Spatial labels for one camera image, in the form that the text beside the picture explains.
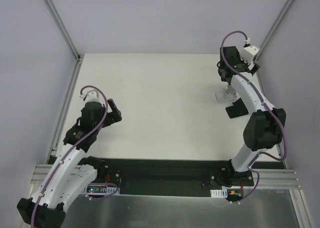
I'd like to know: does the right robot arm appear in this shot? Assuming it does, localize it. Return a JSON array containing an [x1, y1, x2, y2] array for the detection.
[[217, 45, 286, 186]]

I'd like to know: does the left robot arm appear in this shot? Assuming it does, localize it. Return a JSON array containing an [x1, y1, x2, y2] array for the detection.
[[17, 99, 122, 228]]

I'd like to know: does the white folding phone stand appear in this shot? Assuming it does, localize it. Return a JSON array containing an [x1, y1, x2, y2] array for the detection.
[[215, 85, 238, 103]]

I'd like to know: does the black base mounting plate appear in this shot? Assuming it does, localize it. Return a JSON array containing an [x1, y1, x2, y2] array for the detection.
[[94, 159, 254, 197]]

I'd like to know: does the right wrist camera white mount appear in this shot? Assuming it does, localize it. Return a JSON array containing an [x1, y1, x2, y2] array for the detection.
[[239, 38, 260, 65]]

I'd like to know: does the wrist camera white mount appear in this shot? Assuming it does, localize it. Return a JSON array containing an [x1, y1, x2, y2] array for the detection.
[[79, 89, 102, 105], [239, 38, 260, 65]]

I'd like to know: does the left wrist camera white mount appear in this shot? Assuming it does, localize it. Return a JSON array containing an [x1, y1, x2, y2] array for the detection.
[[79, 89, 102, 105]]

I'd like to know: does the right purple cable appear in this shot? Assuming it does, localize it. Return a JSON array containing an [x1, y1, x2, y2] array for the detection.
[[220, 30, 288, 161]]

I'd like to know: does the left aluminium frame post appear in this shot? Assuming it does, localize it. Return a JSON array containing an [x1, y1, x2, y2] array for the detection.
[[37, 0, 85, 63]]

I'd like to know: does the aluminium frame post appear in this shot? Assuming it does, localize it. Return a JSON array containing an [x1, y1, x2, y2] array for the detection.
[[37, 0, 85, 63], [255, 0, 295, 61]]

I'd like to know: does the left white cable duct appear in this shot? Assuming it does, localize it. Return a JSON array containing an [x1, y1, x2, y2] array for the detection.
[[81, 186, 120, 196]]

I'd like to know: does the white cable duct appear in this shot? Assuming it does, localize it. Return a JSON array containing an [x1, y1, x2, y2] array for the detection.
[[210, 189, 228, 199], [81, 186, 120, 196]]

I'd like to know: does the right aluminium frame post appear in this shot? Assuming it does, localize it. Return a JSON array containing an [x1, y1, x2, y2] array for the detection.
[[255, 0, 295, 61]]

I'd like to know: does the aluminium rail lower left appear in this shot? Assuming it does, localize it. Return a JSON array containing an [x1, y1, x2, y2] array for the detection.
[[31, 164, 52, 183]]

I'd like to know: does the aluminium rail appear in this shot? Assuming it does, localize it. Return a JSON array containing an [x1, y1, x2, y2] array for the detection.
[[256, 169, 302, 190], [31, 164, 52, 183]]

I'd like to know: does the aluminium rail lower right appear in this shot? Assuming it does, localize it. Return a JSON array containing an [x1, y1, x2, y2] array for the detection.
[[256, 169, 302, 190]]

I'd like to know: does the right white cable duct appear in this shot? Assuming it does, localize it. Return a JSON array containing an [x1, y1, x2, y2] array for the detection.
[[210, 189, 228, 199]]

